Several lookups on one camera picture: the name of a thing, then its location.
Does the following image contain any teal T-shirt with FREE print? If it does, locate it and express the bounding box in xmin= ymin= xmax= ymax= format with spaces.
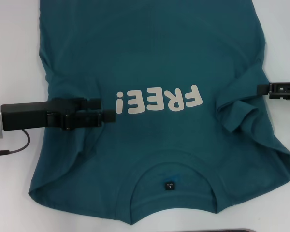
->
xmin=28 ymin=0 xmax=290 ymax=218

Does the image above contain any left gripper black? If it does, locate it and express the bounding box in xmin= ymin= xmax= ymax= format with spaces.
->
xmin=1 ymin=97 xmax=116 ymax=131

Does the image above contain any left gripper cable with plug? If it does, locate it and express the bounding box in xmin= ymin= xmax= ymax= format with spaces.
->
xmin=0 ymin=129 xmax=31 ymax=158

